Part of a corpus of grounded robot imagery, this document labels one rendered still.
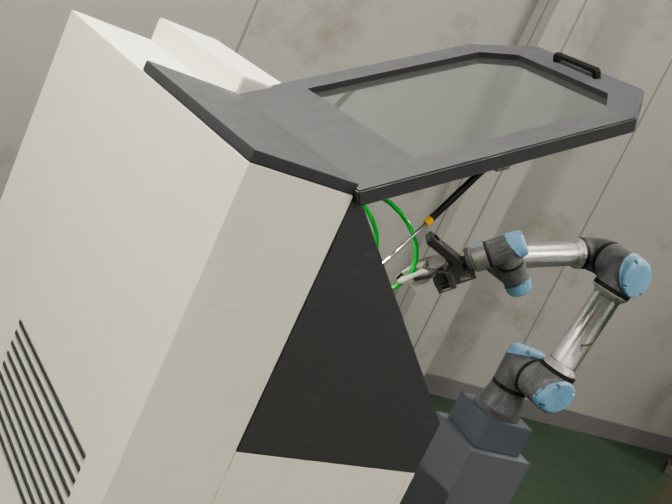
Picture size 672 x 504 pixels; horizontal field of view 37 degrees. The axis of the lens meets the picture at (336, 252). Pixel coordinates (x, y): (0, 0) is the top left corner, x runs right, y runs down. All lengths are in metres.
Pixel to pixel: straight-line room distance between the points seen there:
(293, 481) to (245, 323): 0.51
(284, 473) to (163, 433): 0.38
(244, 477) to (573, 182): 3.80
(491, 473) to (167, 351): 1.34
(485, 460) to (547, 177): 2.91
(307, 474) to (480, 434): 0.74
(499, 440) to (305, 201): 1.29
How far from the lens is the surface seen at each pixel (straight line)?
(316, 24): 4.95
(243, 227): 2.15
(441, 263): 2.75
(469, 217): 5.43
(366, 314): 2.41
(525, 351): 3.14
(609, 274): 3.04
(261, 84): 2.85
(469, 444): 3.17
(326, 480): 2.64
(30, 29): 4.65
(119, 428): 2.36
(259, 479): 2.53
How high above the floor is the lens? 1.84
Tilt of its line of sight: 13 degrees down
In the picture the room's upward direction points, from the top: 25 degrees clockwise
